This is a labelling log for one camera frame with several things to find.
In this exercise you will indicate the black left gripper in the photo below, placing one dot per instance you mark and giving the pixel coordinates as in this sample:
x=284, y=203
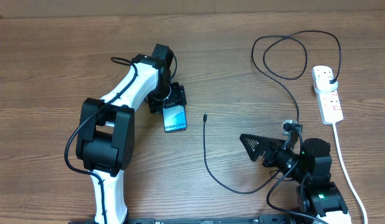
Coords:
x=177, y=96

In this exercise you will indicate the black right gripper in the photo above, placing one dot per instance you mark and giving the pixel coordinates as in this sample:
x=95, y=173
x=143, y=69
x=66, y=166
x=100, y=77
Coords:
x=263, y=144

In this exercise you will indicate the blue Galaxy smartphone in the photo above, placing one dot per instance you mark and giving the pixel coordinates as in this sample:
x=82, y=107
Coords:
x=174, y=119

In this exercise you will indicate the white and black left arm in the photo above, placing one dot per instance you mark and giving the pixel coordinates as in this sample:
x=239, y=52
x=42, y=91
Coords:
x=105, y=137

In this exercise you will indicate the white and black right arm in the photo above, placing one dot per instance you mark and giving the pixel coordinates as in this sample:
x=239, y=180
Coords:
x=319, y=200

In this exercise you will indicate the white charger plug adapter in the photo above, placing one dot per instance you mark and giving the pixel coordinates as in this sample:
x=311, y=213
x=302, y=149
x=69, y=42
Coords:
x=324, y=84

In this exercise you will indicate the white power strip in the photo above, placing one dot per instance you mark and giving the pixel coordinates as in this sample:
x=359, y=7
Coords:
x=328, y=103

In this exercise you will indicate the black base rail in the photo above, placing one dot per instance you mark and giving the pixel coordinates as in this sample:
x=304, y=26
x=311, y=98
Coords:
x=208, y=220

